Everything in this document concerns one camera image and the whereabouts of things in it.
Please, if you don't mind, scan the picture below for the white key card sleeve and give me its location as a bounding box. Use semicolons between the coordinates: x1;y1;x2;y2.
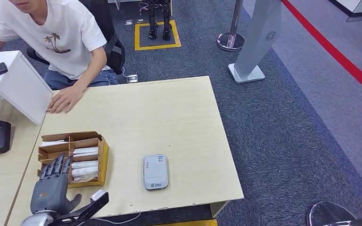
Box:
72;167;99;178
73;174;98;183
40;139;69;147
72;161;99;170
72;147;99;157

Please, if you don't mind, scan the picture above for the grey kiosk stand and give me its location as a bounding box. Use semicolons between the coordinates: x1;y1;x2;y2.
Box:
228;0;282;84

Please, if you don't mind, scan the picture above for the person's hand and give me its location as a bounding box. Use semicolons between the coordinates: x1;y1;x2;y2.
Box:
46;86;86;114

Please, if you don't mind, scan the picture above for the white box partition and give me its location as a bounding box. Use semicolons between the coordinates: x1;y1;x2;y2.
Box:
0;50;54;126

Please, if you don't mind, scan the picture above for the yellow floor tape strip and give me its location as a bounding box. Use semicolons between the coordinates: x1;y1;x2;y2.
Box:
154;219;218;226

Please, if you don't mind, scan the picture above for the black office chair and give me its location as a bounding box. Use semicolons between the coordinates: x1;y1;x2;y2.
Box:
26;0;126;75

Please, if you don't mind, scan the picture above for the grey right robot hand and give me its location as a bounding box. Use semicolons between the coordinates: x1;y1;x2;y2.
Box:
30;154;82;216

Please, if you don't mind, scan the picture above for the white table leg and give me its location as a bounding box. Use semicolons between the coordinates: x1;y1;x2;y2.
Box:
210;201;230;218

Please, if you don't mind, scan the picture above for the person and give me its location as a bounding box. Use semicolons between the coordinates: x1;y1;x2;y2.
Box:
0;0;121;114

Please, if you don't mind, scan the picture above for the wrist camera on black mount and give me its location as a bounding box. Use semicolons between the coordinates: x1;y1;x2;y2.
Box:
51;189;110;226

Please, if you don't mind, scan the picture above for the cardboard card organizer box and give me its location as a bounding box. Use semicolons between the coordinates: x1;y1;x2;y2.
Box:
37;131;110;189

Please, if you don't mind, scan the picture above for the round chrome base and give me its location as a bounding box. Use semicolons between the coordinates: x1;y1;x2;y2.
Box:
306;201;356;226

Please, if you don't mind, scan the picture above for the chrome stanchion post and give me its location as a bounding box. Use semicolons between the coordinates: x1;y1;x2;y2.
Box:
216;0;246;52

